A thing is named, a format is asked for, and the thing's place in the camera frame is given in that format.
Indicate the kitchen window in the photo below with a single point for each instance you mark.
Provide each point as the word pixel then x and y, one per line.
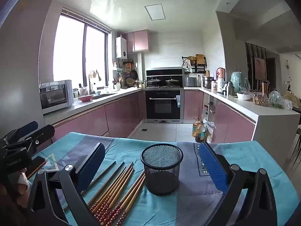
pixel 68 51

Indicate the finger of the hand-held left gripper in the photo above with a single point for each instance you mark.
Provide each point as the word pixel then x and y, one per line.
pixel 27 128
pixel 43 133

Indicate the grey refrigerator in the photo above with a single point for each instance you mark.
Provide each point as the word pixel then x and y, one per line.
pixel 23 75

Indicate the pink bowl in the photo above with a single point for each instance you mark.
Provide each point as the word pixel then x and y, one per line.
pixel 85 98

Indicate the pink wall cabinet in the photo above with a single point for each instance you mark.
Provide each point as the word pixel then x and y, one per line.
pixel 138 41

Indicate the clear food container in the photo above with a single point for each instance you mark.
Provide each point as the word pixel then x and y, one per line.
pixel 259 100

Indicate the white bowl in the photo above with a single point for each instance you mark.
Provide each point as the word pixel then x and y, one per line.
pixel 244 96

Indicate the black lidded wok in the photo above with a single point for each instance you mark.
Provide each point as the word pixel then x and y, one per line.
pixel 154 82

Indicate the dark smartphone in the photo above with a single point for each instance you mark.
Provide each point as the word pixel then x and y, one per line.
pixel 35 166

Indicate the black mesh holder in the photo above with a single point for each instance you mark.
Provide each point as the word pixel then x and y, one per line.
pixel 162 179

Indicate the white canister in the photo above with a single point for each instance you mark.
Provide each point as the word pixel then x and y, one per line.
pixel 221 85

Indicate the clear plastic bag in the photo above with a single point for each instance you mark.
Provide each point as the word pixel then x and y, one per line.
pixel 209 127

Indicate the built-in black oven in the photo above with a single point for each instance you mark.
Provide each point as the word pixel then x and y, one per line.
pixel 162 106

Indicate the steel thermos flask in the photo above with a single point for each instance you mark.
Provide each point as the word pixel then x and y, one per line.
pixel 229 88

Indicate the dotted white mug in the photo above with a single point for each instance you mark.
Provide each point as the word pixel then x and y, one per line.
pixel 118 86

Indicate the teal and grey tablecloth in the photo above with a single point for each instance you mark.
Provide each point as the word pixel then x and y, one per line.
pixel 199 207

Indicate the framed wall painting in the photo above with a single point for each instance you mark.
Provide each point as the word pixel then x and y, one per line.
pixel 259 68

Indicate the cooking oil bottles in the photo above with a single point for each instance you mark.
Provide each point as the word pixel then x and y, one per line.
pixel 199 135

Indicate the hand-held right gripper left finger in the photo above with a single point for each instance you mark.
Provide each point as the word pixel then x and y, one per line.
pixel 94 162

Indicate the black lidded pot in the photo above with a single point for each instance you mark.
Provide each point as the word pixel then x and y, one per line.
pixel 172 82

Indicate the plastic bag of vegetables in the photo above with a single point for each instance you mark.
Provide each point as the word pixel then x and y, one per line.
pixel 278 100

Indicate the yellow oil bottle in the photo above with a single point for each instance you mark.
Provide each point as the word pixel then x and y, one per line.
pixel 194 127

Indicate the wall rack with cutting board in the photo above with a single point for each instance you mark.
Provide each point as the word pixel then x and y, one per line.
pixel 199 60

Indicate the pink electric kettle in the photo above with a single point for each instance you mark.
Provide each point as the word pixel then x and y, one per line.
pixel 221 73

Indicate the pink base cabinet unit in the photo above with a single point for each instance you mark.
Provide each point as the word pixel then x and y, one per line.
pixel 117 115
pixel 230 122

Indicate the bunch of wooden chopsticks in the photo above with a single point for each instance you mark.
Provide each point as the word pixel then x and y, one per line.
pixel 112 193

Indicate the kitchen faucet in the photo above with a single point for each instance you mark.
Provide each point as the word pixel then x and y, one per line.
pixel 90 82

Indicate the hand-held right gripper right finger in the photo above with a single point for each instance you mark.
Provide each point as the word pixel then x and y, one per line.
pixel 212 167

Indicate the steel steamer pot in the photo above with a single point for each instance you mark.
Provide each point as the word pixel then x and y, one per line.
pixel 207 82

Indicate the white water heater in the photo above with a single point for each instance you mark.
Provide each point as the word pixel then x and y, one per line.
pixel 121 48

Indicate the woven food cover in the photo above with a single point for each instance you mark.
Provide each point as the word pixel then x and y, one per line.
pixel 294 98

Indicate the hanging cloth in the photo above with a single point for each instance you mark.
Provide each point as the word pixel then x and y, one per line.
pixel 94 73

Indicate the person's left hand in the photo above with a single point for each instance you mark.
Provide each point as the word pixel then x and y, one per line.
pixel 23 188

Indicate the woven basket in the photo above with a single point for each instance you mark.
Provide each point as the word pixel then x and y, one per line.
pixel 130 82

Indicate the green air fryer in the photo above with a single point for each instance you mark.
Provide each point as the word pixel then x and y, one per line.
pixel 237 81

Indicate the ceiling light panel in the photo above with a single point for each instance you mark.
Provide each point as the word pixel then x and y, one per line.
pixel 155 11

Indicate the hanging frying pan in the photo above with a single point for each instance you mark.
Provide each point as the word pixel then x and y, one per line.
pixel 134 74

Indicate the black range hood panel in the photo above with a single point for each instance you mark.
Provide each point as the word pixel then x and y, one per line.
pixel 164 71

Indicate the white countertop oven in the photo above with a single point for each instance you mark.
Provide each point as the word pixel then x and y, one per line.
pixel 56 96

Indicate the copper tumbler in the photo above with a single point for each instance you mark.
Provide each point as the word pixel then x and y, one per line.
pixel 263 87

